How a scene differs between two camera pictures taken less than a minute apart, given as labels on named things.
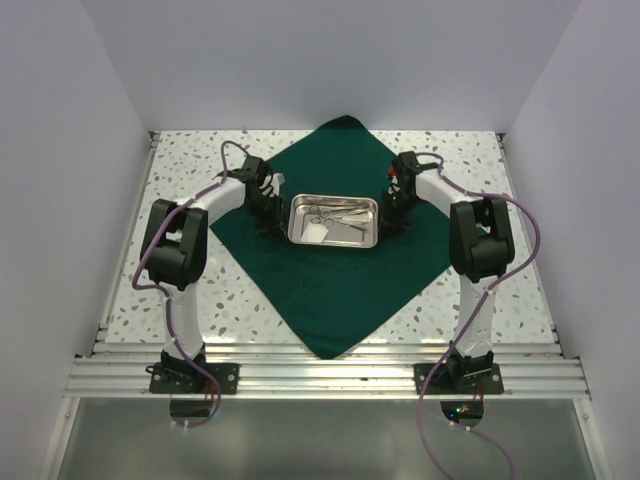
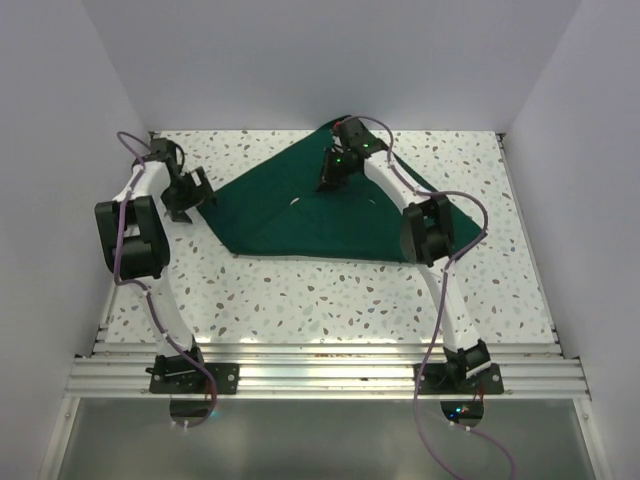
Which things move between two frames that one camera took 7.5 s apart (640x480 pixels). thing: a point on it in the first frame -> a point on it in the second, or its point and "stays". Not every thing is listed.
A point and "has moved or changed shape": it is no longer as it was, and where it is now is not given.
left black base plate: (186, 379) stays
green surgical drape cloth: (336, 297) has moved or changed shape
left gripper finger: (276, 205) -> (206, 184)
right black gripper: (388, 221) -> (327, 174)
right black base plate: (459, 378) stays
